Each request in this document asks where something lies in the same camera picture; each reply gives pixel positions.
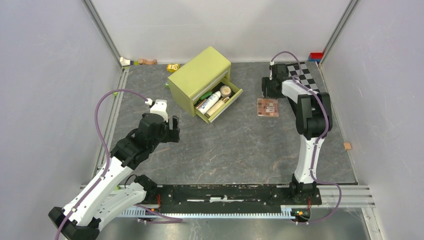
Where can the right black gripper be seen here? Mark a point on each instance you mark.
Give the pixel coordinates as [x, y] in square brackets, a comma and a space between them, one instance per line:
[266, 82]

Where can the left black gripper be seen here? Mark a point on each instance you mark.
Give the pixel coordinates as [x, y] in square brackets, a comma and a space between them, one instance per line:
[171, 135]

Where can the pink eyeshadow palette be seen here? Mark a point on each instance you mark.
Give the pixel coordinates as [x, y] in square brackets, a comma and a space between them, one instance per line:
[267, 107]

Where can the round powder jar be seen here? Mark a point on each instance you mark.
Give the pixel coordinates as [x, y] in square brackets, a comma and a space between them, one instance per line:
[225, 91]

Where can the white plastic bottle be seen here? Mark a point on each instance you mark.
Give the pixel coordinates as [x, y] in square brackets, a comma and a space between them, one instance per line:
[209, 102]

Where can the green metal drawer box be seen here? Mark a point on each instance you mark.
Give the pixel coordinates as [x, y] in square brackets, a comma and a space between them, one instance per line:
[207, 71]

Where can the rose gold lipstick tube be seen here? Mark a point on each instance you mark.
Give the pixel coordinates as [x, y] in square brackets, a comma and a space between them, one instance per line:
[200, 103]

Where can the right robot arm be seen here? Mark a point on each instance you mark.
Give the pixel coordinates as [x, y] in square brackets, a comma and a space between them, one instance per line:
[313, 119]

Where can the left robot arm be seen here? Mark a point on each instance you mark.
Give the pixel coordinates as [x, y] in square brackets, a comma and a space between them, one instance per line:
[91, 210]

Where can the black white checkerboard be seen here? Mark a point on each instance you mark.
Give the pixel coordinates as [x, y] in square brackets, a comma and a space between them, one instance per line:
[304, 75]

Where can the red blue blocks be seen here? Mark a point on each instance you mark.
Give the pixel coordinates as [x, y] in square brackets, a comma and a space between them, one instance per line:
[315, 56]

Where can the wooden toy blocks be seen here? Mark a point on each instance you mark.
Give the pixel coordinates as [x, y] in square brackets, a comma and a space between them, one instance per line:
[141, 61]

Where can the yellow toy car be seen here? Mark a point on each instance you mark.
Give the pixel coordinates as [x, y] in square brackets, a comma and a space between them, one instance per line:
[173, 67]

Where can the small wooden cube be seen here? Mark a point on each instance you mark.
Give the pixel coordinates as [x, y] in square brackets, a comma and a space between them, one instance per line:
[347, 146]

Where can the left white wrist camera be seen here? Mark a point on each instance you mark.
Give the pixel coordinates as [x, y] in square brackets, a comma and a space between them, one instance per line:
[158, 107]

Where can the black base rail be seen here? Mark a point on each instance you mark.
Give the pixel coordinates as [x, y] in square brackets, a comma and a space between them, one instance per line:
[228, 198]

